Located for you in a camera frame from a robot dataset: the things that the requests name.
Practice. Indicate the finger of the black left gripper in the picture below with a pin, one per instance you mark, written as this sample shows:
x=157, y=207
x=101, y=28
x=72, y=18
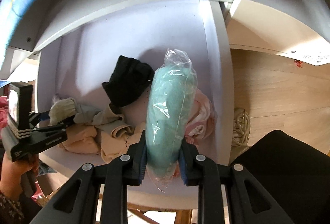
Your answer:
x=43, y=138

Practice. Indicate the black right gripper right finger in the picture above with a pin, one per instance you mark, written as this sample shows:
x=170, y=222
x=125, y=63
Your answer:
x=229, y=190

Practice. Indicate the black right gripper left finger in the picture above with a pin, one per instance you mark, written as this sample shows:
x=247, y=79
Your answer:
x=76, y=201

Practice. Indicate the teal cloth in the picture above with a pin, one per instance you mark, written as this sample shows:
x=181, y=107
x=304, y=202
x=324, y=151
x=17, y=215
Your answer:
x=170, y=102

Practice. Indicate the person's left hand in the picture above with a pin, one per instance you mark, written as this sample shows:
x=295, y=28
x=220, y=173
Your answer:
x=11, y=174

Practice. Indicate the red pleated cushion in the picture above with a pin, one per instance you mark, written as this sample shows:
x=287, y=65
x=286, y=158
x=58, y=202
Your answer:
x=3, y=111

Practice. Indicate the black clothed knee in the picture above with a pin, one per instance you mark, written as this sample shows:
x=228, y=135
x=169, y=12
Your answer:
x=294, y=173

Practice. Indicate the beige cream cloth pile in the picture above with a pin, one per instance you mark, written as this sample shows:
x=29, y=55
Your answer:
x=94, y=131

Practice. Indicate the pink crumpled cloth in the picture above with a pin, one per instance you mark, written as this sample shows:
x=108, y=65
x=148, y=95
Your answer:
x=201, y=123

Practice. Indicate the black fabric item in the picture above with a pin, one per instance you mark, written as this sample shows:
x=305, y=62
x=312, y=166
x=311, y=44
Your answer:
x=128, y=81

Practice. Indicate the white shelf cabinet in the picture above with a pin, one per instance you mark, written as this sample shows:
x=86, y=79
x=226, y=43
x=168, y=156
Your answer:
x=79, y=42

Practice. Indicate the white paper sheet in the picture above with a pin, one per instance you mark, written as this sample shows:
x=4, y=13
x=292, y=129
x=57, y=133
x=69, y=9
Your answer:
x=316, y=56

